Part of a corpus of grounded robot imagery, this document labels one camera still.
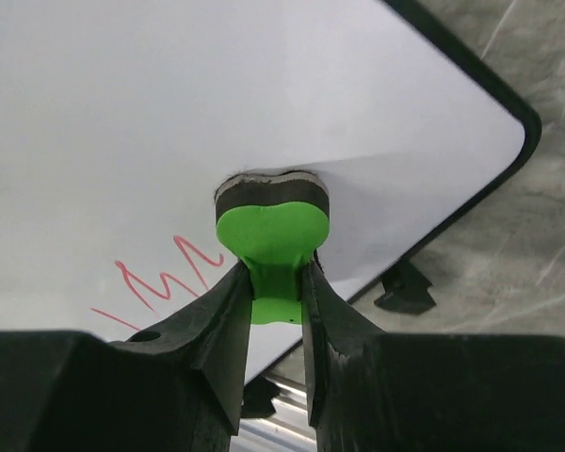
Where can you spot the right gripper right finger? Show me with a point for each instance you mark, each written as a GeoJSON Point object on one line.
{"type": "Point", "coordinates": [372, 390]}

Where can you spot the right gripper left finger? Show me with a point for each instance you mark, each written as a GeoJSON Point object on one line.
{"type": "Point", "coordinates": [175, 386]}

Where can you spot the green whiteboard eraser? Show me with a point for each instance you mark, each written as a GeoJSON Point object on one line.
{"type": "Point", "coordinates": [274, 225]}

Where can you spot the small black-framed whiteboard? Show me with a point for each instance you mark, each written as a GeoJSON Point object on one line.
{"type": "Point", "coordinates": [120, 119]}

